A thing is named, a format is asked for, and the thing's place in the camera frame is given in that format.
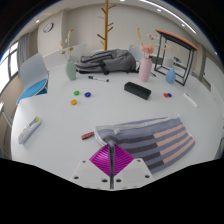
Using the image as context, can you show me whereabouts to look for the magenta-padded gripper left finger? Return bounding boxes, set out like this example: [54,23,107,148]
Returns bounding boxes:
[71,141,113,191]

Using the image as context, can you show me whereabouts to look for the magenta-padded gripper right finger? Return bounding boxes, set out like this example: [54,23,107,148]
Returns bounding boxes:
[111,139,155,191]

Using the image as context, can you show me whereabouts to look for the grey and pink striped towel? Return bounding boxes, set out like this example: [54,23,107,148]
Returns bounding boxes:
[94,115,196,175]

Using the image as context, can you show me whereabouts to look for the small red flat bar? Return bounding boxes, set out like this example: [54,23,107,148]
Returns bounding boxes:
[81,131,96,141]

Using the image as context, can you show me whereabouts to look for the black rectangular case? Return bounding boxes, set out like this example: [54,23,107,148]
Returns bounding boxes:
[123,81,152,101]

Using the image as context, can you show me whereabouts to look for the white remote control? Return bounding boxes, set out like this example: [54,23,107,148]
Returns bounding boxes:
[17,115,43,145]

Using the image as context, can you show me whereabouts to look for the black and white marker pen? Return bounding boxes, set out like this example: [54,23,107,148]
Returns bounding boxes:
[87,75,110,83]

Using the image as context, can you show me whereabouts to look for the white flat stick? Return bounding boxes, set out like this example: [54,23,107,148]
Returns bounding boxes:
[182,92,198,108]

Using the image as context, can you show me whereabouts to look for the pink ceramic vase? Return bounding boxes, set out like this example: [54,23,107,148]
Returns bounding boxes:
[138,57,153,83]

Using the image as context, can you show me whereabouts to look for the green ceramic vase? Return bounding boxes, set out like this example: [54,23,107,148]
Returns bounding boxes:
[65,59,78,81]

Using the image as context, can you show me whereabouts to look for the blue ceramic vase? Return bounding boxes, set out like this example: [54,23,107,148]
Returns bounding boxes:
[165,67,177,85]

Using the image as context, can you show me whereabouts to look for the white chair with blue cushion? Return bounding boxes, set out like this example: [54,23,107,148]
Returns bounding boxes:
[15,52,50,106]

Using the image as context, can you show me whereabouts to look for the grey backpack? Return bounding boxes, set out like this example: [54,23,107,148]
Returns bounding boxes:
[75,48,138,75]

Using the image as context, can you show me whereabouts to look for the thin dried stems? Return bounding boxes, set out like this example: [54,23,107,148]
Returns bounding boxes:
[164,41,179,70]

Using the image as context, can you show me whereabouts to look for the white desk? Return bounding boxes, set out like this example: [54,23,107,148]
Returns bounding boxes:
[42,43,88,69]

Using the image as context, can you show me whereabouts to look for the pink flower bouquet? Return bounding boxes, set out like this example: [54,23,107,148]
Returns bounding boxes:
[135,27,161,60]

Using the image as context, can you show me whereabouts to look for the dried beige flower stems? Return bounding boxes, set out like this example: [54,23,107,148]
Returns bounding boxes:
[59,28,75,62]

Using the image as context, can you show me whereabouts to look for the window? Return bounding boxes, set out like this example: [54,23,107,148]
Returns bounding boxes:
[0,41,19,96]

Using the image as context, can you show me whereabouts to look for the wooden coat rack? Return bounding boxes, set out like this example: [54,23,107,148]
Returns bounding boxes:
[96,0,118,52]

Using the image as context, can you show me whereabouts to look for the grey curtain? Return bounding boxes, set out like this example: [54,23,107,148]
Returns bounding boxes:
[17,32,31,68]

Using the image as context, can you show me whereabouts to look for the ceiling lights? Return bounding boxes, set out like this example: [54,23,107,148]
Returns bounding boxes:
[34,0,198,34]

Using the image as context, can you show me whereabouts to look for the black frame orange-topped side table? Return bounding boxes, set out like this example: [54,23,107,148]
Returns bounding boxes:
[153,28,200,87]

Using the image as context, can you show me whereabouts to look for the round wall clock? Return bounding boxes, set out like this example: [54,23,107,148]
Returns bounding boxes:
[42,22,54,34]

